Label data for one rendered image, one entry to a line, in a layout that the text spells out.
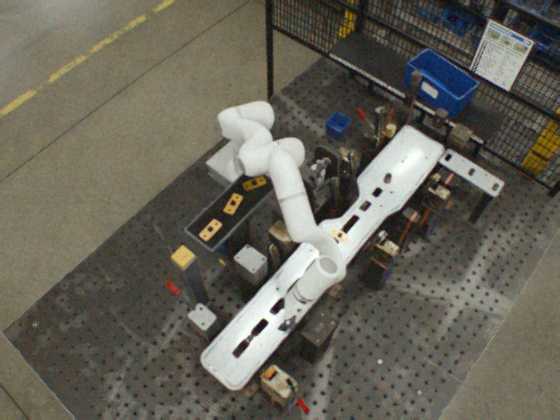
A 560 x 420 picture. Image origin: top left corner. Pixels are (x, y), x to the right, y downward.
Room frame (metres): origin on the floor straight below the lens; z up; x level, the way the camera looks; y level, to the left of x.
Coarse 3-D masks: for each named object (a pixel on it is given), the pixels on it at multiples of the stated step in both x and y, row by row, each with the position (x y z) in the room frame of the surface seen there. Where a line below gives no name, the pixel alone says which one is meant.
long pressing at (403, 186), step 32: (384, 160) 1.29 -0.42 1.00; (416, 160) 1.30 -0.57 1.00; (384, 192) 1.13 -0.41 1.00; (320, 224) 0.97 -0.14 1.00; (352, 256) 0.84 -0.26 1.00; (288, 288) 0.70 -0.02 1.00; (256, 320) 0.57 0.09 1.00; (288, 320) 0.58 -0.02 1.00; (224, 352) 0.45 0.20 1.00; (256, 352) 0.46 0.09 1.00; (224, 384) 0.34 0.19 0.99
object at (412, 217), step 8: (408, 208) 1.06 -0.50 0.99; (408, 216) 1.02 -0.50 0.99; (416, 216) 1.02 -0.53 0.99; (400, 224) 1.03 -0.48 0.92; (408, 224) 1.01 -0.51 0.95; (416, 224) 1.01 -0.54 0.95; (400, 232) 1.02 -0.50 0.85; (408, 232) 1.00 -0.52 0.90; (392, 240) 1.06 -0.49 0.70; (400, 240) 1.01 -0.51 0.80; (408, 240) 1.03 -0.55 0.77; (400, 248) 1.01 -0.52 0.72; (408, 248) 1.02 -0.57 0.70
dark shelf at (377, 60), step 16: (352, 32) 2.09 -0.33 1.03; (336, 48) 1.96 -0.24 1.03; (352, 48) 1.97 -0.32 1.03; (368, 48) 1.97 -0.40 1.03; (384, 48) 1.98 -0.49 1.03; (352, 64) 1.85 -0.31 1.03; (368, 64) 1.85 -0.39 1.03; (384, 64) 1.86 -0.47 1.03; (400, 64) 1.86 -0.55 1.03; (384, 80) 1.75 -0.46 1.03; (400, 80) 1.75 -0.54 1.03; (416, 96) 1.65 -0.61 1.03; (432, 112) 1.57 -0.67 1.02; (464, 112) 1.56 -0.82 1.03; (480, 112) 1.57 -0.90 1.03; (496, 112) 1.57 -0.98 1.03; (480, 128) 1.47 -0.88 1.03; (496, 128) 1.47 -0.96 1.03
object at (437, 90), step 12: (420, 60) 1.81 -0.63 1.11; (432, 60) 1.81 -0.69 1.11; (444, 60) 1.77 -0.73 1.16; (408, 72) 1.72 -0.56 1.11; (420, 72) 1.68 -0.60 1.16; (432, 72) 1.80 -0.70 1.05; (444, 72) 1.75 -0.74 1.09; (456, 72) 1.71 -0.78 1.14; (408, 84) 1.71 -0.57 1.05; (420, 84) 1.66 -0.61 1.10; (432, 84) 1.62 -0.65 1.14; (444, 84) 1.74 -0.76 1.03; (456, 84) 1.70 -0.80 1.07; (468, 84) 1.66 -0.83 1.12; (432, 96) 1.61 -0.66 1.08; (444, 96) 1.57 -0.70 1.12; (456, 96) 1.66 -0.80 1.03; (468, 96) 1.58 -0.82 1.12; (444, 108) 1.55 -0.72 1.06; (456, 108) 1.52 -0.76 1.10
